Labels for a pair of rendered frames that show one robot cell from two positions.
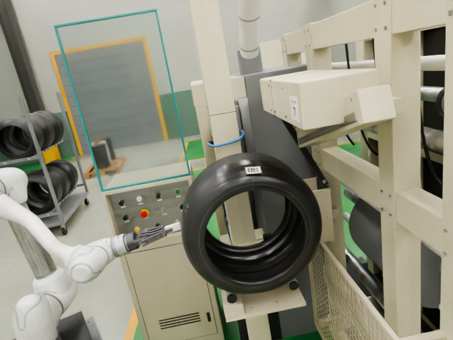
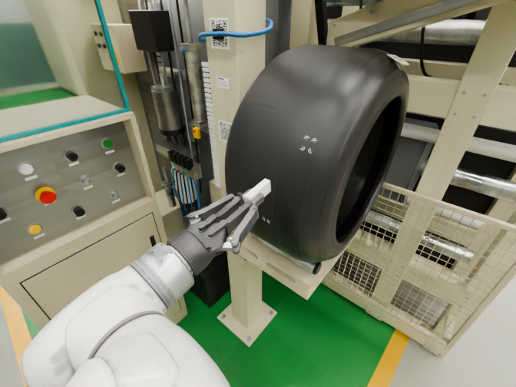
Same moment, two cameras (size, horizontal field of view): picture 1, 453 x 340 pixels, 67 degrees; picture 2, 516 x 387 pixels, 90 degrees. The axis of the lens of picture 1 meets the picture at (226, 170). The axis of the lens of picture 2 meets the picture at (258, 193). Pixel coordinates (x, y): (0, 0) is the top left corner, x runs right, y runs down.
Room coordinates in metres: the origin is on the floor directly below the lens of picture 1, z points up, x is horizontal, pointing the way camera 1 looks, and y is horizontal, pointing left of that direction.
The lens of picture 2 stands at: (1.04, 0.59, 1.55)
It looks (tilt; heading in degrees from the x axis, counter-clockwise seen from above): 34 degrees down; 313
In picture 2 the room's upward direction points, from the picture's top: straight up
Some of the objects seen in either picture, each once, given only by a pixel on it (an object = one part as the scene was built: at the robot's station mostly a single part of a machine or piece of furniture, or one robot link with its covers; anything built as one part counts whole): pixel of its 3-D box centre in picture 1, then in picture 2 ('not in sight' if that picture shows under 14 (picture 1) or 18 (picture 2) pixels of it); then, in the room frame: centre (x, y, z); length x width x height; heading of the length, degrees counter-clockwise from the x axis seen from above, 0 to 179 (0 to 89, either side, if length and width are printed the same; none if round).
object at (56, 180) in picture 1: (42, 162); not in sight; (5.01, 2.69, 0.96); 1.30 x 0.62 x 1.92; 4
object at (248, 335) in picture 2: not in sight; (247, 314); (1.70, -0.02, 0.01); 0.27 x 0.27 x 0.02; 3
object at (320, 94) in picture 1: (307, 94); not in sight; (1.34, -0.36, 1.71); 0.61 x 0.25 x 0.15; 3
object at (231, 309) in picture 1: (230, 287); (272, 255); (1.44, 0.08, 0.84); 0.36 x 0.09 x 0.06; 3
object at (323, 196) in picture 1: (312, 210); not in sight; (1.69, -0.43, 1.05); 0.20 x 0.15 x 0.30; 3
